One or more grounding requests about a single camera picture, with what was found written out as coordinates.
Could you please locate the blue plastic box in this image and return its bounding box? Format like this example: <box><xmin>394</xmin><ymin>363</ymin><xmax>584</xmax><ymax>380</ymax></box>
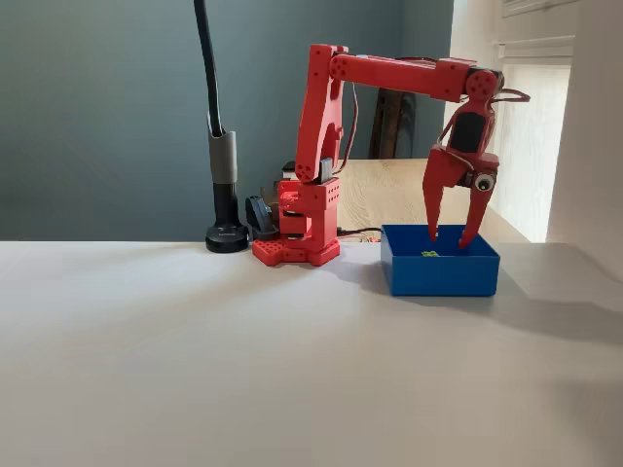
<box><xmin>380</xmin><ymin>224</ymin><xmax>501</xmax><ymax>298</ymax></box>

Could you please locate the light wooden table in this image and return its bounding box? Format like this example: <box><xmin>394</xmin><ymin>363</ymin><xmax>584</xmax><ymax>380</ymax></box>
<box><xmin>335</xmin><ymin>158</ymin><xmax>531</xmax><ymax>244</ymax></box>

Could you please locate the window with white blind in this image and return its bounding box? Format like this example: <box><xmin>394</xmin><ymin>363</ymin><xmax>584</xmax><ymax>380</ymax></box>
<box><xmin>489</xmin><ymin>36</ymin><xmax>576</xmax><ymax>243</ymax></box>

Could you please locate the black table clamp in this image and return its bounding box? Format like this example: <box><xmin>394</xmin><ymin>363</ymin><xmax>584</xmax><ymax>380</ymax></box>
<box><xmin>244</xmin><ymin>194</ymin><xmax>280</xmax><ymax>240</ymax></box>

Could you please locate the black gooseneck stand grey sleeve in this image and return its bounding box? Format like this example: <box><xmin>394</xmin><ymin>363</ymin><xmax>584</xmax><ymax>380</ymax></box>
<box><xmin>193</xmin><ymin>0</ymin><xmax>252</xmax><ymax>253</ymax></box>

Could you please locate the servo wire loop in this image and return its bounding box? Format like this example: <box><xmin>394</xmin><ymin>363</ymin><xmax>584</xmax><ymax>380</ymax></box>
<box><xmin>490</xmin><ymin>88</ymin><xmax>532</xmax><ymax>105</ymax></box>

